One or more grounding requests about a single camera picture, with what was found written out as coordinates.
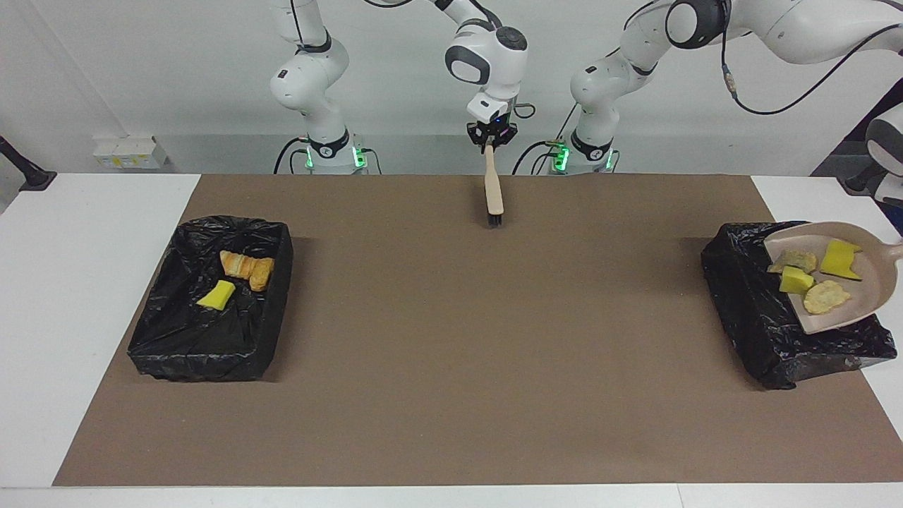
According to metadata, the beige hand brush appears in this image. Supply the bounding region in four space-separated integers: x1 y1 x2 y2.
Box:
483 145 504 227

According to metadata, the brown bread roll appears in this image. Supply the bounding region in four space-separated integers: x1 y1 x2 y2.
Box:
248 258 276 292

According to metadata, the large striped croissant piece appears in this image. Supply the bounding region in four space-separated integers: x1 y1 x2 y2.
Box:
219 250 258 279

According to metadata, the wedge yellow sponge piece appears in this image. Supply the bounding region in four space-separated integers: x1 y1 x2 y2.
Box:
196 279 236 311

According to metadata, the pale cracker piece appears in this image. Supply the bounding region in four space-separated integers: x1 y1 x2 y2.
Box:
768 249 818 275

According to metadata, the jagged yellow sponge piece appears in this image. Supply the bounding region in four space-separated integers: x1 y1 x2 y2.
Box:
779 266 815 295

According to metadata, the notched yellow sponge piece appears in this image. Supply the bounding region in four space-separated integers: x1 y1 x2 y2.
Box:
819 239 863 282

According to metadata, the small striped croissant piece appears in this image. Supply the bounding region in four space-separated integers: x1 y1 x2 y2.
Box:
804 280 853 315

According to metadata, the beige plastic dustpan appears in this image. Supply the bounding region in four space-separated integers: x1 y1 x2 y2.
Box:
763 222 903 335

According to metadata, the bin lined with black bag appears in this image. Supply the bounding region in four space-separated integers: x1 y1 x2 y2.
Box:
701 221 898 391
127 216 294 383

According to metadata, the brown table mat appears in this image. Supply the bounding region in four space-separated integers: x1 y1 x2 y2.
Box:
53 174 903 488

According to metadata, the black clamp stand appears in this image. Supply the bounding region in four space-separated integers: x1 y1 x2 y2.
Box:
840 138 903 197
0 135 57 193

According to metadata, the dark background panel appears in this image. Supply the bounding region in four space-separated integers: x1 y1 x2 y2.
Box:
811 85 903 237

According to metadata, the black left base cable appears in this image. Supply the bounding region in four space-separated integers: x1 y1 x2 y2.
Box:
511 140 565 175

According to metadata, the black base cable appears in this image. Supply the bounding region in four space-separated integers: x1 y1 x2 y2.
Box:
274 138 311 175
511 140 565 175

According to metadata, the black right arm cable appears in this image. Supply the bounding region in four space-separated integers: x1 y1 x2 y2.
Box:
288 0 537 121

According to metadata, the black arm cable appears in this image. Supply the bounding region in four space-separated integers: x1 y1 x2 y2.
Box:
718 21 903 117
288 0 537 121

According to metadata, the black right base cable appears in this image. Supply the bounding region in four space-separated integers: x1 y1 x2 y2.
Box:
274 138 311 175

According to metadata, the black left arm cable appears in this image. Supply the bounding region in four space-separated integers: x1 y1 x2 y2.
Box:
718 21 903 117

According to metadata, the white wall socket box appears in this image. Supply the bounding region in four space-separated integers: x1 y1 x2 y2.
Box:
93 136 170 170

